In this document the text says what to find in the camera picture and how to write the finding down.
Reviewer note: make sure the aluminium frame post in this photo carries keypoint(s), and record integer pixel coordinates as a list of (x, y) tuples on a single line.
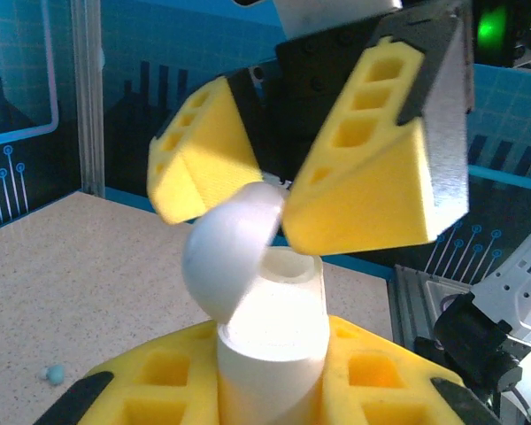
[(88, 88)]

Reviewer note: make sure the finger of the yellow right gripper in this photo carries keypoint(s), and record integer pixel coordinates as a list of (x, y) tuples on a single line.
[(203, 155), (371, 199)]

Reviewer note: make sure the light blue cap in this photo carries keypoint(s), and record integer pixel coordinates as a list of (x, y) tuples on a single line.
[(270, 319)]

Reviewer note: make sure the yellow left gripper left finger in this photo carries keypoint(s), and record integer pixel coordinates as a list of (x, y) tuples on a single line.
[(159, 398)]

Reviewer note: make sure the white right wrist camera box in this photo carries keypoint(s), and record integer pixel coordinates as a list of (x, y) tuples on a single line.
[(336, 13)]

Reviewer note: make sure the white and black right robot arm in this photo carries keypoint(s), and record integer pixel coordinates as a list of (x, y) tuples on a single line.
[(513, 288)]

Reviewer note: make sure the aluminium arm base rail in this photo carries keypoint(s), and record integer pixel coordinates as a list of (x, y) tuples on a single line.
[(420, 301)]

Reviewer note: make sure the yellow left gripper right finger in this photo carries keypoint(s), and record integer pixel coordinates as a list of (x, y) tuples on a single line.
[(380, 398)]

